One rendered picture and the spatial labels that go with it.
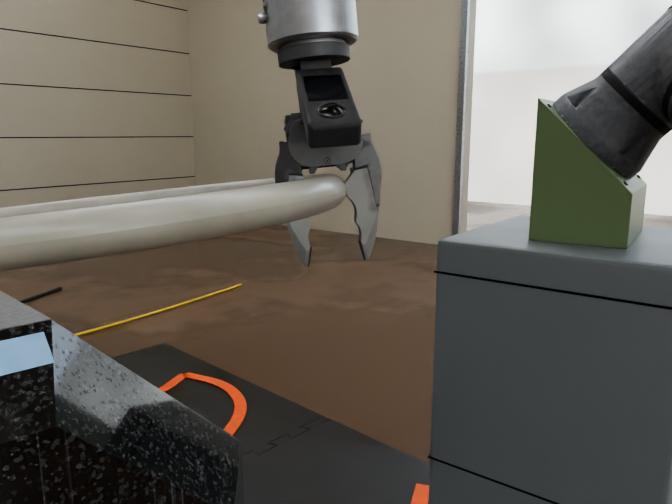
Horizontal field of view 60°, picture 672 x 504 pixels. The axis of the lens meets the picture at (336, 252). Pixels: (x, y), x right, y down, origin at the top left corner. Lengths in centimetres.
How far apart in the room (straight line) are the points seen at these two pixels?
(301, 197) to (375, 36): 555
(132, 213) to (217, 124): 703
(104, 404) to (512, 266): 65
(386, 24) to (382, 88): 58
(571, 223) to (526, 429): 36
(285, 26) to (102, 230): 29
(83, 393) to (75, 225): 36
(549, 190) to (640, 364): 31
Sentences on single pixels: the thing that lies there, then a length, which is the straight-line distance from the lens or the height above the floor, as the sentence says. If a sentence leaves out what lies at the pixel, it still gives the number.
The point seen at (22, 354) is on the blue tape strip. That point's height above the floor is 81.
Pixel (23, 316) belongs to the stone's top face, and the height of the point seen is 83.
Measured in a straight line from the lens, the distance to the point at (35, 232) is 36.
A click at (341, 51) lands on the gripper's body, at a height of 111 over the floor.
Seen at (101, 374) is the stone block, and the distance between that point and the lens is 73.
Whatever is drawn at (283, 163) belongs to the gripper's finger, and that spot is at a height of 100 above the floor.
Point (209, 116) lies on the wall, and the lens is 750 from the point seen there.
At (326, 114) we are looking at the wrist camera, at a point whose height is 105.
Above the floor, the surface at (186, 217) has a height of 98.
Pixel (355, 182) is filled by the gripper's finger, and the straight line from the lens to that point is 58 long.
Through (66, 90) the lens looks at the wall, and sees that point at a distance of 684.
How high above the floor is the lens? 103
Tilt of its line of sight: 11 degrees down
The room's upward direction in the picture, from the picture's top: straight up
